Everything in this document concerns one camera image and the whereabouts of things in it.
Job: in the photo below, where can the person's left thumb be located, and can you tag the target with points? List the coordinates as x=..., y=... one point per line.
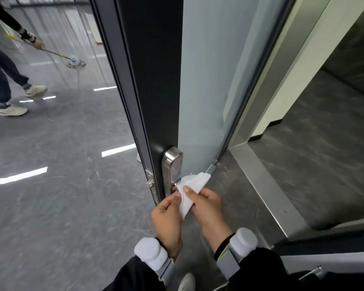
x=179, y=210

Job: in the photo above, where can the white wrist tracker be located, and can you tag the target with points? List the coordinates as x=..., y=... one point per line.
x=241, y=243
x=150, y=253

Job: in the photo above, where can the person's left hand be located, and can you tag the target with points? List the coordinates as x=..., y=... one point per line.
x=166, y=224

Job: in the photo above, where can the black framed glass door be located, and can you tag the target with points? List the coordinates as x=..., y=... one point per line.
x=151, y=72

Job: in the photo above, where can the white left wrist tracker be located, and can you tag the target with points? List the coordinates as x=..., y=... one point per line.
x=150, y=253

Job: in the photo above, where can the person's right thumb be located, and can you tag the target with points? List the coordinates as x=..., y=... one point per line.
x=191, y=193

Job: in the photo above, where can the white right wrist tracker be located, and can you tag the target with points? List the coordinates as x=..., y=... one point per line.
x=241, y=243

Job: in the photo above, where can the person's white shoe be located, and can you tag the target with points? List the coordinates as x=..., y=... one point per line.
x=187, y=283
x=13, y=111
x=35, y=89

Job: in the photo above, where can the person's right forearm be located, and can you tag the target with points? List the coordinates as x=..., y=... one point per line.
x=261, y=269

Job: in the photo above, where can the silver metal door frame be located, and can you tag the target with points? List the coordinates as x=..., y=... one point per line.
x=270, y=72

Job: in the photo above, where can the silver door floor clamp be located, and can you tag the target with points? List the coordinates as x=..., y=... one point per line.
x=211, y=168

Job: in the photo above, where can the person's left forearm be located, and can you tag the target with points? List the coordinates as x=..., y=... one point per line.
x=133, y=275

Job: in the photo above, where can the silver door edge latch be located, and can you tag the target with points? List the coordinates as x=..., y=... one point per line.
x=149, y=180

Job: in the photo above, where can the silver door lock plate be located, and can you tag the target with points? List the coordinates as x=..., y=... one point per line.
x=170, y=166

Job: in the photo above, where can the silver metal floor threshold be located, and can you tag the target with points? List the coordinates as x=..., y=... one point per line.
x=267, y=187

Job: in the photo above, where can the white tissue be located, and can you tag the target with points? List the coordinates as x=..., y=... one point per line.
x=192, y=183

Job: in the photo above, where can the person's right hand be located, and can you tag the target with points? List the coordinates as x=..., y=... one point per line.
x=209, y=212

